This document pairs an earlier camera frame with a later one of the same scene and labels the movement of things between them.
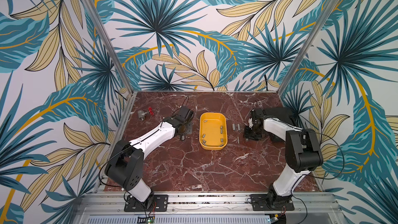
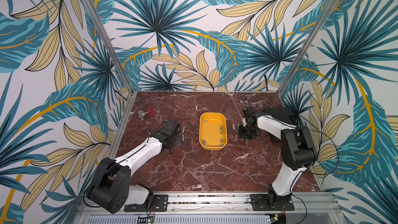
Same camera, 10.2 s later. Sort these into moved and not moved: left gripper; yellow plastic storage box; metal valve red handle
Moved: left gripper
Not moved: yellow plastic storage box; metal valve red handle
